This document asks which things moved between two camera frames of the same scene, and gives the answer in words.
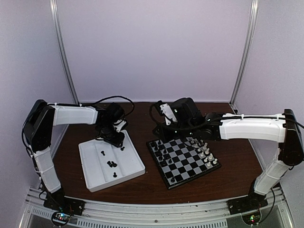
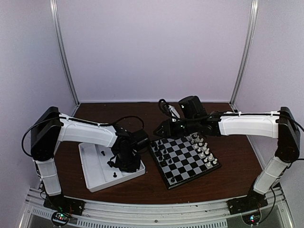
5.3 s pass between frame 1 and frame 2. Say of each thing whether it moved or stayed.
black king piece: stayed
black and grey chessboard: stayed
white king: stayed
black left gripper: moved
